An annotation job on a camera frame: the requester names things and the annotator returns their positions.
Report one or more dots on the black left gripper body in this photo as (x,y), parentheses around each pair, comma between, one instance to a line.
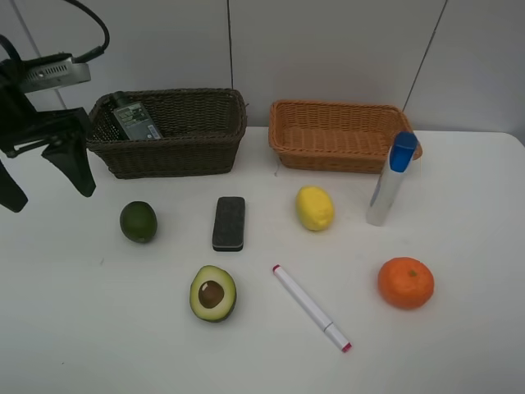
(23,127)

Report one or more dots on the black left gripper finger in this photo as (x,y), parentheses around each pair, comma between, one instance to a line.
(11,195)
(69,155)

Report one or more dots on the dark green pump bottle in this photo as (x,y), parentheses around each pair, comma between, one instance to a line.
(133,119)

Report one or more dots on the green lime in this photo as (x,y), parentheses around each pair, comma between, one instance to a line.
(138,222)

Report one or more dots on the black whiteboard eraser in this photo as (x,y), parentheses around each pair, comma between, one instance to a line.
(228,230)

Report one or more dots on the halved avocado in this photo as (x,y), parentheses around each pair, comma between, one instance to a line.
(212,294)

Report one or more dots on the yellow lemon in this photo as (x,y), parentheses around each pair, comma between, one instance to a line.
(315,208)

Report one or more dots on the white marker pink caps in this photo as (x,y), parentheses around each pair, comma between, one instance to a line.
(321,319)

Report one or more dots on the white tube blue cap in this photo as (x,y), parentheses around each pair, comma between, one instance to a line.
(393,172)

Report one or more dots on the orange tangerine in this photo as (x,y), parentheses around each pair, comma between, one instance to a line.
(405,283)

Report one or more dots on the dark brown wicker basket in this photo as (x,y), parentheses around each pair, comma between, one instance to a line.
(200,130)

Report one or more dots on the orange wicker basket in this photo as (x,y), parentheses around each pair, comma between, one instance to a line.
(335,137)

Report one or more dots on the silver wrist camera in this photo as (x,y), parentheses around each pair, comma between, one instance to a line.
(53,72)

